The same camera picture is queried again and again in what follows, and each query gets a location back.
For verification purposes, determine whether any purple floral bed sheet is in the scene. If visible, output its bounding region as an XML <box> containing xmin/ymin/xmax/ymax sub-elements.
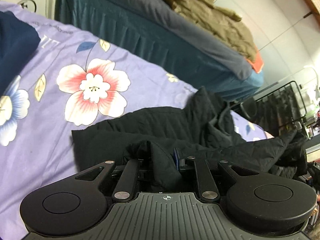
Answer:
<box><xmin>0</xmin><ymin>0</ymin><xmax>275</xmax><ymax>240</ymax></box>

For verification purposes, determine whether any olive green padded jacket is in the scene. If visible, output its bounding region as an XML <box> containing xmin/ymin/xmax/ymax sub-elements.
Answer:
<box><xmin>163</xmin><ymin>0</ymin><xmax>264</xmax><ymax>74</ymax></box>

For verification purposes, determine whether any black wire rack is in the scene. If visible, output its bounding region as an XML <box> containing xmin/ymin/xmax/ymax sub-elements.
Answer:
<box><xmin>231</xmin><ymin>80</ymin><xmax>309</xmax><ymax>133</ymax></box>

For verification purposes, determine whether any navy blue folded garment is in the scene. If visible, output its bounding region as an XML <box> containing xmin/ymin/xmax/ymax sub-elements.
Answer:
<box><xmin>0</xmin><ymin>11</ymin><xmax>40</xmax><ymax>94</ymax></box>

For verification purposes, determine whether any black quilted jacket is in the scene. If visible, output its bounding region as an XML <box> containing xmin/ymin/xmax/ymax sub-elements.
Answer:
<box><xmin>72</xmin><ymin>88</ymin><xmax>307</xmax><ymax>191</ymax></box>

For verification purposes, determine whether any dark grey teal bed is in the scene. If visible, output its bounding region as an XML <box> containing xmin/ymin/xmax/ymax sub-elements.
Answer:
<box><xmin>55</xmin><ymin>0</ymin><xmax>264</xmax><ymax>101</ymax></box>

